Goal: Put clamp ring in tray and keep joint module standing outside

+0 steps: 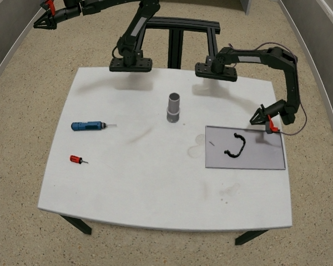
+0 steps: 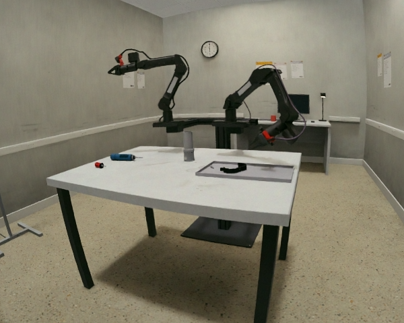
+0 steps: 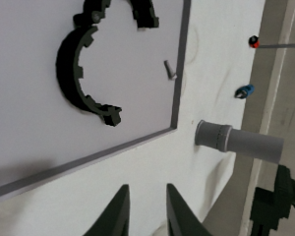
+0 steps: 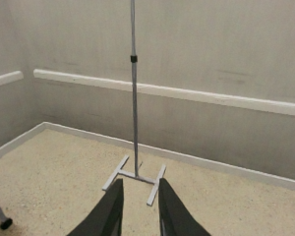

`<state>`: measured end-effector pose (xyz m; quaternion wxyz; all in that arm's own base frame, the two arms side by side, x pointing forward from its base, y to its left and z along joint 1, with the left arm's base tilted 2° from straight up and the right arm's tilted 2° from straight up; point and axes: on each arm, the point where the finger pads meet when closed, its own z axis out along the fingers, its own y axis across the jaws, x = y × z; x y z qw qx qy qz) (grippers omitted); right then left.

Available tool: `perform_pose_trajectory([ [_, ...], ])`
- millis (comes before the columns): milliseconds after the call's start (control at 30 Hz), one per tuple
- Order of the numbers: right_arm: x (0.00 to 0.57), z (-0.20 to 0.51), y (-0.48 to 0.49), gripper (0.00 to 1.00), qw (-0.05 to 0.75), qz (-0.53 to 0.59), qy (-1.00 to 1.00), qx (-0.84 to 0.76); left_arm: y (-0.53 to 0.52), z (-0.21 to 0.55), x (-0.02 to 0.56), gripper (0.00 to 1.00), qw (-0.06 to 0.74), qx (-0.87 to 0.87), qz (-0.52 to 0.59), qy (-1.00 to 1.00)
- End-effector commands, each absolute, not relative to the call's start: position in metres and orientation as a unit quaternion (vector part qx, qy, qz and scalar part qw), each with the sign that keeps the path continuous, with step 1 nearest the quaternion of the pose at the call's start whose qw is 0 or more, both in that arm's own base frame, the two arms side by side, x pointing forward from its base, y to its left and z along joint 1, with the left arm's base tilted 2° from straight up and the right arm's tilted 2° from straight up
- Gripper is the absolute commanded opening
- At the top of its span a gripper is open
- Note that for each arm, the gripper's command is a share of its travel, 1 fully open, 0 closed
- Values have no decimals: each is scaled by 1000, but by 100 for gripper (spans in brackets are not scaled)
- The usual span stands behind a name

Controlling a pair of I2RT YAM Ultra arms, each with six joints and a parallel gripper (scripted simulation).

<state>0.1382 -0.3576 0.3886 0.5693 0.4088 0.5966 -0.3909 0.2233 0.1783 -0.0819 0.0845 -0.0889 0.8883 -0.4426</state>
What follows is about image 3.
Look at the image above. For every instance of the red screwdriver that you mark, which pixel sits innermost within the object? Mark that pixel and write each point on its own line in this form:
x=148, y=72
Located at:
x=254, y=41

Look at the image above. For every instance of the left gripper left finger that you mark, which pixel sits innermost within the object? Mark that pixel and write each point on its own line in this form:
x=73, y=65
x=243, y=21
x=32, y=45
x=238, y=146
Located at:
x=115, y=218

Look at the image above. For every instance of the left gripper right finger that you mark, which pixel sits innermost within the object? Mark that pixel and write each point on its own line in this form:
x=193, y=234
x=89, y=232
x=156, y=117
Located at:
x=181, y=220

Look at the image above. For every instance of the blue electric screwdriver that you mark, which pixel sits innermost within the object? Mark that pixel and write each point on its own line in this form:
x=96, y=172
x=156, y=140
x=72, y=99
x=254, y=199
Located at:
x=244, y=91

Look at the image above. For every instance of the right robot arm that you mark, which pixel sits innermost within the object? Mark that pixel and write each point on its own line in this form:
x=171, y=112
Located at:
x=291, y=182

